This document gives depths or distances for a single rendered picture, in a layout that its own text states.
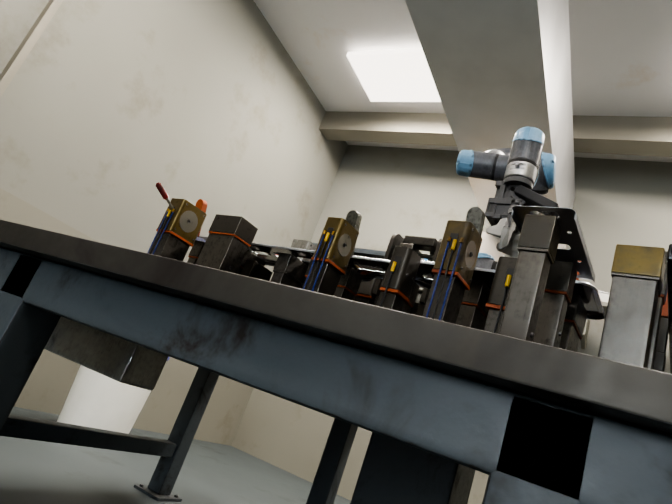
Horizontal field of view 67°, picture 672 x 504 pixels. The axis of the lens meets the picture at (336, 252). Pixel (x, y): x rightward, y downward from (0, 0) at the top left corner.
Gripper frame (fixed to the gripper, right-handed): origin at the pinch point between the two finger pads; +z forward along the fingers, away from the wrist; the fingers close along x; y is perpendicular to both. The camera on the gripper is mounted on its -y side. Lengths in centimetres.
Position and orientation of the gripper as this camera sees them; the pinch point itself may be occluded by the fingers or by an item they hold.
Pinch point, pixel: (509, 256)
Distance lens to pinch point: 127.5
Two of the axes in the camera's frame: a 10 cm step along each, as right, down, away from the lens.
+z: -3.2, 9.0, -3.0
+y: -8.0, -0.9, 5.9
